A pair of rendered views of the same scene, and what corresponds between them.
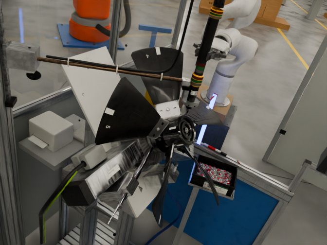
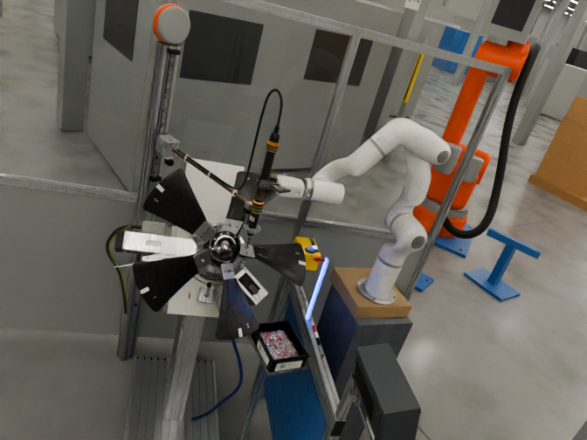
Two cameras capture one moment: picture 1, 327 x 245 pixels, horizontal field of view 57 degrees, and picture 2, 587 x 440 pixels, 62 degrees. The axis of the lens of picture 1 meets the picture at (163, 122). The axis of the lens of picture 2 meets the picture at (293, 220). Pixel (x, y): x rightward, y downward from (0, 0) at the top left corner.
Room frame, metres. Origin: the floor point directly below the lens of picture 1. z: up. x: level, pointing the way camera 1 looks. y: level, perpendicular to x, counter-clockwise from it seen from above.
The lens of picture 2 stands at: (0.03, -1.47, 2.20)
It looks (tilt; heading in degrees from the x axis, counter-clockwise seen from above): 26 degrees down; 49
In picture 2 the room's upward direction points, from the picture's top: 16 degrees clockwise
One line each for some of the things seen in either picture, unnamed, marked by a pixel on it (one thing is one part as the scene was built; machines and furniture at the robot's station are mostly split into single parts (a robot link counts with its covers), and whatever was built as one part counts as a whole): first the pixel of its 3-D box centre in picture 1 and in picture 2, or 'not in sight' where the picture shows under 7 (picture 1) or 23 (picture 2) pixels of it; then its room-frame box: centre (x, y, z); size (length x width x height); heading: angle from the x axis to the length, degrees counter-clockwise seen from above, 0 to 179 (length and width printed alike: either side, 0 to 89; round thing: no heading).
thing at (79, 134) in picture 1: (86, 131); not in sight; (1.22, 0.38, 0.87); 0.15 x 0.09 x 0.02; 161
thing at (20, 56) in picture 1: (21, 56); (167, 145); (0.92, 0.53, 1.37); 0.10 x 0.07 x 0.08; 102
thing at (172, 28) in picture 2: not in sight; (171, 24); (0.90, 0.62, 1.88); 0.17 x 0.15 x 0.16; 157
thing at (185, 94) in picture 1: (190, 91); (252, 217); (1.04, -0.07, 1.33); 0.09 x 0.07 x 0.10; 102
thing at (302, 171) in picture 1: (299, 176); (348, 397); (1.17, -0.71, 0.96); 0.03 x 0.03 x 0.20; 67
